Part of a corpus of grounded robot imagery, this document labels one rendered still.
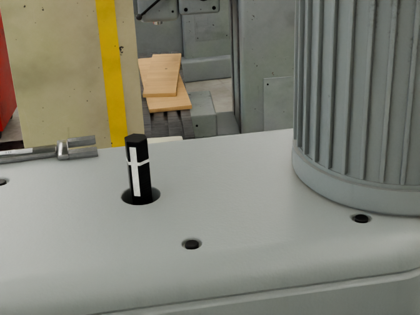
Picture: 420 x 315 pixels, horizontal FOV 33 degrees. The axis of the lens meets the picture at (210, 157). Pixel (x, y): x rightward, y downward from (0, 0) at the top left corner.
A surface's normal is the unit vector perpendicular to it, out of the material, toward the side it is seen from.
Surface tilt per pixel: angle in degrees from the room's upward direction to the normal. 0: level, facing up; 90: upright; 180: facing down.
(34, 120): 90
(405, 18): 90
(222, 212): 0
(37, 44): 90
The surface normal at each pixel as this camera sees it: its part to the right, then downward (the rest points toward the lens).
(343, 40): -0.69, 0.35
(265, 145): -0.04, -0.89
